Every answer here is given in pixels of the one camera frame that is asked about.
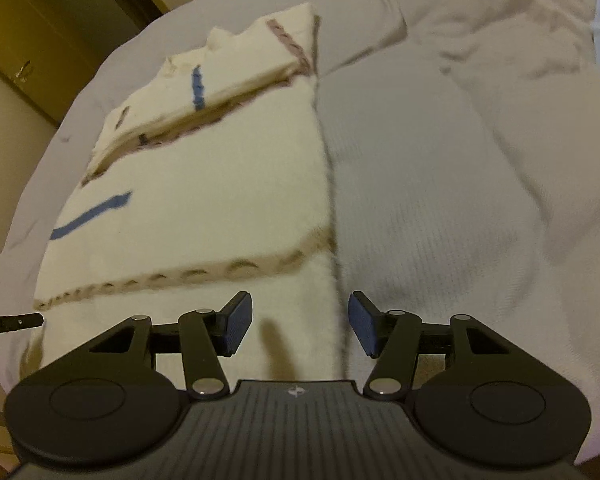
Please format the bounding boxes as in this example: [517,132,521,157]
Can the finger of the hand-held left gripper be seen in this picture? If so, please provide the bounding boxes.
[0,312,45,333]

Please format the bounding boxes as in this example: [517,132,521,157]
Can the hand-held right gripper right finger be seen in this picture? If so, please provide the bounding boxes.
[347,290,557,401]

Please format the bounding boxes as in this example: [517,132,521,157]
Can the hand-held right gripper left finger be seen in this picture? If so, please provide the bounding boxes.
[42,290,254,401]

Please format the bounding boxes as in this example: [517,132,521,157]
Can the cream knitted sweater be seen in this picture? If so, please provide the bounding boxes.
[27,2,351,391]

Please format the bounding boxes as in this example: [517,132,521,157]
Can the wooden door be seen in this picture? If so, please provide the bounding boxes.
[0,0,108,127]

